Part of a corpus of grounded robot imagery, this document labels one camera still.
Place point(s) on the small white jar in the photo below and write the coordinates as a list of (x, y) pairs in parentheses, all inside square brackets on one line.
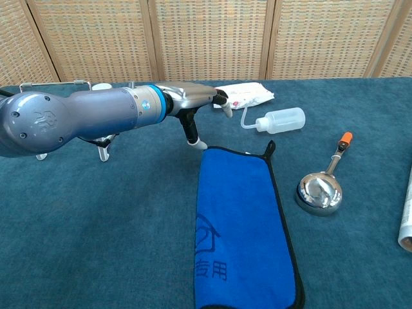
[(102, 86)]

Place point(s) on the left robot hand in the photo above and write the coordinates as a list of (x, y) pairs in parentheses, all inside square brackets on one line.
[(190, 96)]

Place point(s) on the blue table cover cloth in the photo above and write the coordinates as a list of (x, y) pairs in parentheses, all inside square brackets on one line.
[(96, 225)]

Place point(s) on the translucent plastic wash bottle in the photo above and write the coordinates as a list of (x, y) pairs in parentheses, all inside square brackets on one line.
[(283, 120)]

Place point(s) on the grey and blue microfibre cloth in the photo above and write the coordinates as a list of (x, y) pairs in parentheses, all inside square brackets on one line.
[(238, 209)]

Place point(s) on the white pink printed tissue pack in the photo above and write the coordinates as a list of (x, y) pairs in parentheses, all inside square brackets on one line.
[(251, 93)]

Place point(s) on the woven wooden screen panel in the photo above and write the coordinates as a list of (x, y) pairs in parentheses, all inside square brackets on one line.
[(328, 38), (402, 48), (96, 38), (16, 48), (209, 38)]

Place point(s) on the rolled printed paper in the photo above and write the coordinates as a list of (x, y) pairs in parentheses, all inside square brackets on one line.
[(406, 225)]

